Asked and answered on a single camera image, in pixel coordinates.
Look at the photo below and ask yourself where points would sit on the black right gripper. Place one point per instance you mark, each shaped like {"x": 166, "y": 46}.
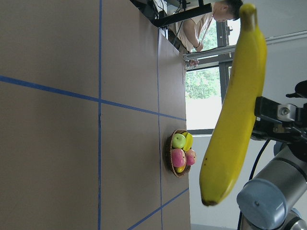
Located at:
{"x": 280, "y": 122}

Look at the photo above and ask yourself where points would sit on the yellow fruit edge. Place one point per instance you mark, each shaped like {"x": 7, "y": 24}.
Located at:
{"x": 225, "y": 155}

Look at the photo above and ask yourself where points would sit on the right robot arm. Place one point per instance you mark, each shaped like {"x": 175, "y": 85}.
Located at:
{"x": 267, "y": 200}

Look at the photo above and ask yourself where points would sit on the wicker fruit basket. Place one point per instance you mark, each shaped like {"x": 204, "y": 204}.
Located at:
{"x": 180, "y": 171}

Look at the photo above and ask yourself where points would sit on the yellow starfruit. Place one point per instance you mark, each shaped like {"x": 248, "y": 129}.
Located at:
{"x": 189, "y": 141}

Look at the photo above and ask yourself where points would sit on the pink peach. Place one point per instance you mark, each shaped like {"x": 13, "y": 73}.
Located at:
{"x": 190, "y": 157}

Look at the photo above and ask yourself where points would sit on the green apple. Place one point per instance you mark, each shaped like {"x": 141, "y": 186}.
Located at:
{"x": 178, "y": 141}

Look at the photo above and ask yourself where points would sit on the pink red apple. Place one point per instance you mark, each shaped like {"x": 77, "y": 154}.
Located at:
{"x": 178, "y": 157}

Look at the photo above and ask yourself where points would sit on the person in beige shirt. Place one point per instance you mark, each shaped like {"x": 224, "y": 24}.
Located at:
{"x": 185, "y": 35}

